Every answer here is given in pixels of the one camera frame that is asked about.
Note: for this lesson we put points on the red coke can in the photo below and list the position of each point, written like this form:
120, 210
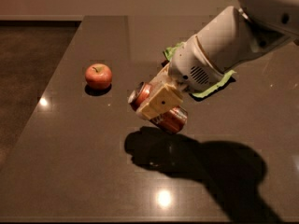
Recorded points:
171, 121

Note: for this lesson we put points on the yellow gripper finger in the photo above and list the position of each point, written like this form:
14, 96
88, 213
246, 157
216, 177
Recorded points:
161, 100
162, 79

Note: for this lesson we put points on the red apple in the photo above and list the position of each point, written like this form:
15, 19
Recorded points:
98, 76

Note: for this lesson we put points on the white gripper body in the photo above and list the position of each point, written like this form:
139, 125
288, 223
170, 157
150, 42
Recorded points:
190, 65

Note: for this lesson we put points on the green chip bag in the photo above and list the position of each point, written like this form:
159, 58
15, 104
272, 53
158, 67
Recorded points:
228, 77

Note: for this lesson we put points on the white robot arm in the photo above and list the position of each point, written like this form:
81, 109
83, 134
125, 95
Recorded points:
244, 33

